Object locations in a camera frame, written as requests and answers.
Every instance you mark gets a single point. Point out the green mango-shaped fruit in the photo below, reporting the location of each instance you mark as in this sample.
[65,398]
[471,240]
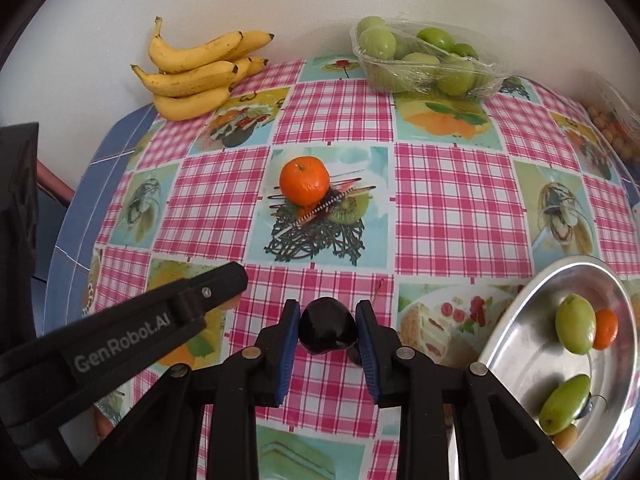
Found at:
[564,404]
[575,324]

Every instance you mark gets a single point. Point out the dark cherry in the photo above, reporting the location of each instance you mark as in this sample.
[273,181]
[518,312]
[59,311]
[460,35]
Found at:
[326,325]

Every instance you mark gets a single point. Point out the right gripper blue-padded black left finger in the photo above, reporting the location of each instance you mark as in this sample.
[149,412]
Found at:
[212,412]

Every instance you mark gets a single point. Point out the orange tangerine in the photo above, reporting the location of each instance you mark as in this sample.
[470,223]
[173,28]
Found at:
[606,329]

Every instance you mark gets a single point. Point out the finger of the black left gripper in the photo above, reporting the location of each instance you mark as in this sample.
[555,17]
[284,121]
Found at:
[76,365]

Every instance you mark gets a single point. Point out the round stainless steel bowl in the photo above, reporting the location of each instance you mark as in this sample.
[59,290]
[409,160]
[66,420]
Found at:
[519,345]

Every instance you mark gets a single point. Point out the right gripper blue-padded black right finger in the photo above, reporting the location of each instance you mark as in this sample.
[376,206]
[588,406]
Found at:
[495,437]

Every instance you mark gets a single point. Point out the small brown longan fruit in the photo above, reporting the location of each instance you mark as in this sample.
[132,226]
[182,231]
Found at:
[566,438]

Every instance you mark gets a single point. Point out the plastic tray of green jujubes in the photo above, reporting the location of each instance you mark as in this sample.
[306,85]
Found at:
[409,56]

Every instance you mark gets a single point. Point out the plastic box of longans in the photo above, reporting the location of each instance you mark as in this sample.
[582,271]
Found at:
[614,116]

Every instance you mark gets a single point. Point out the bunch of yellow bananas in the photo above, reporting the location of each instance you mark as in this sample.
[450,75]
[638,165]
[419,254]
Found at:
[189,83]

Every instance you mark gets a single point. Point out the pink checkered fruit tablecloth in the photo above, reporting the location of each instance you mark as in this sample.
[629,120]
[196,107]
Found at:
[426,193]

